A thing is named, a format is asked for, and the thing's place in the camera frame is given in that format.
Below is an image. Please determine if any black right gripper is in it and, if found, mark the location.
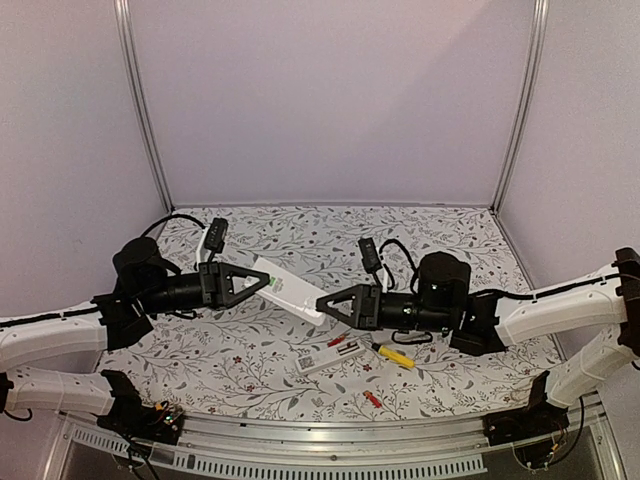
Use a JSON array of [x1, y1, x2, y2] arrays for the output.
[[317, 282, 453, 333]]

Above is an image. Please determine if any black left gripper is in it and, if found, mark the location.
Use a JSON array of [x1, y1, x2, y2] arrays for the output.
[[138, 260, 269, 315]]

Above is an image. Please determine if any white remote with green buttons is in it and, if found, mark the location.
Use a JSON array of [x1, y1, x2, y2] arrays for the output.
[[253, 257, 327, 327]]

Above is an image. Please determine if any red orange battery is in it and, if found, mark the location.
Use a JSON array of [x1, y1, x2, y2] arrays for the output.
[[327, 335, 346, 348]]

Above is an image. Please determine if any narrow white remote control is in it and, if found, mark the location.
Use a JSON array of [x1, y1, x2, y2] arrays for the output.
[[295, 341, 365, 375]]

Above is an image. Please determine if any yellow handled screwdriver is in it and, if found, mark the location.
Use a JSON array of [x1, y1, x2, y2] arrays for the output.
[[371, 343, 415, 369]]

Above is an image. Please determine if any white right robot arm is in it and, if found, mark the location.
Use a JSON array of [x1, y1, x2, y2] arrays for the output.
[[316, 247, 639, 436]]

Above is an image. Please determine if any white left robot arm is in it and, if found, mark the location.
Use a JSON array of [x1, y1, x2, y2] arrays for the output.
[[1, 237, 270, 434]]

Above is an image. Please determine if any floral patterned table mat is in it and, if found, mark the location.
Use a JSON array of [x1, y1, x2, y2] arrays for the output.
[[99, 206, 560, 417]]

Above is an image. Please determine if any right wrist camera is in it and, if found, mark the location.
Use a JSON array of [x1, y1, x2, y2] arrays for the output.
[[358, 237, 391, 293]]

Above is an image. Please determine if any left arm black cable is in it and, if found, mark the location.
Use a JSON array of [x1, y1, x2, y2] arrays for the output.
[[139, 213, 206, 239]]

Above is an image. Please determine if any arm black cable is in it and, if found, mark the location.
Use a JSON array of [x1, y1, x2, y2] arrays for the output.
[[139, 213, 206, 239], [379, 238, 421, 281]]

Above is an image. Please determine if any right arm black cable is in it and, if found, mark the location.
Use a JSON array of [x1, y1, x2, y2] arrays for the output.
[[379, 238, 421, 281]]

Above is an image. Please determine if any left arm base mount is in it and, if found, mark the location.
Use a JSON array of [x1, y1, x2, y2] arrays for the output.
[[96, 398, 185, 445]]

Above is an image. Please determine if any aluminium front rail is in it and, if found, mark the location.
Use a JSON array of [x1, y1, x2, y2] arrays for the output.
[[39, 389, 632, 479]]

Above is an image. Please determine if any left aluminium corner post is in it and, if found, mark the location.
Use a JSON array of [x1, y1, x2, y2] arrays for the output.
[[113, 0, 175, 212]]

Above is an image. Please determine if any aluminium corner post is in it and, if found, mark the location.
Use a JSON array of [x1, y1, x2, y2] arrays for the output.
[[113, 0, 175, 212], [491, 0, 549, 216]]

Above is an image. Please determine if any right aluminium corner post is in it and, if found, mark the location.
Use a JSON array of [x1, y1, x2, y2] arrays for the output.
[[491, 0, 549, 216]]

